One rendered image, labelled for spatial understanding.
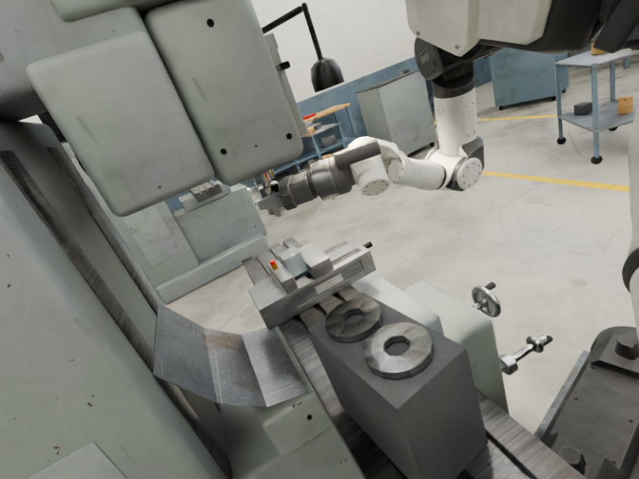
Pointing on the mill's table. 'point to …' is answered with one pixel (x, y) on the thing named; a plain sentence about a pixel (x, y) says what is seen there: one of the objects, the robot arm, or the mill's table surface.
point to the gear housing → (77, 9)
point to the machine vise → (277, 298)
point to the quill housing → (226, 85)
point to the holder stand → (402, 386)
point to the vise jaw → (316, 260)
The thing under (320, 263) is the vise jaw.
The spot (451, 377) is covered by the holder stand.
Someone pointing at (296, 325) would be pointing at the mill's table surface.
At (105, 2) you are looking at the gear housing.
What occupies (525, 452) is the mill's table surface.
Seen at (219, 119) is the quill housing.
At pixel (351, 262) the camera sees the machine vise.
